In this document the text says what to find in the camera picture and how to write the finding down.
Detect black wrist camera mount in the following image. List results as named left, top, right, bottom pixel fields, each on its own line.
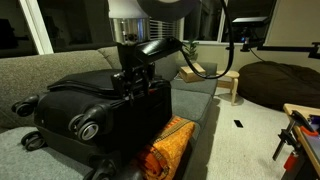
left=133, top=36, right=184, bottom=66

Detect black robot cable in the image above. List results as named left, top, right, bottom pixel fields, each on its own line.
left=179, top=0, right=235, bottom=80

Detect black wheeled suitcase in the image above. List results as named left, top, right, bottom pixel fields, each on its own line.
left=11, top=68, right=174, bottom=180

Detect cream floor rug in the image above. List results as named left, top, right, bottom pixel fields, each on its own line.
left=196, top=94, right=303, bottom=180

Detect green potted plant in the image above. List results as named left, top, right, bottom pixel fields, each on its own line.
left=182, top=39, right=199, bottom=63

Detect dark bean bag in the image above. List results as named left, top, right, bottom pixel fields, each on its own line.
left=237, top=60, right=320, bottom=112

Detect black phone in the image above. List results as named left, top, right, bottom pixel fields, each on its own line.
left=233, top=119, right=245, bottom=129

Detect black camera on stand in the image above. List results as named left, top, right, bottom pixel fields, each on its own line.
left=231, top=15, right=271, bottom=46

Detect black bar clamp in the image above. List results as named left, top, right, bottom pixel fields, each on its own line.
left=272, top=109, right=316, bottom=162

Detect white window post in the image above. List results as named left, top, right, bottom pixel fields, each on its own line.
left=18, top=0, right=54, bottom=55

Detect red handled clamp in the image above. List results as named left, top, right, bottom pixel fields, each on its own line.
left=283, top=150, right=299, bottom=171

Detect wooden workbench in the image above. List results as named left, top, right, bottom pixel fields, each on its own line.
left=282, top=103, right=320, bottom=180

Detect small wooden stool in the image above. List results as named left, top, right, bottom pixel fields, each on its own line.
left=215, top=69, right=241, bottom=106

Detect brown cardboard box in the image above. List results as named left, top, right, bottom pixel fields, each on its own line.
left=178, top=62, right=207, bottom=84

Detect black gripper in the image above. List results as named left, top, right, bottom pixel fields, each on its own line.
left=111, top=42, right=152, bottom=101

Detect white window blinds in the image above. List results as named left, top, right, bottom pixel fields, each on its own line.
left=149, top=18, right=184, bottom=42

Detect grey fabric sofa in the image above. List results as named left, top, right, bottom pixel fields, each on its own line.
left=0, top=45, right=219, bottom=180

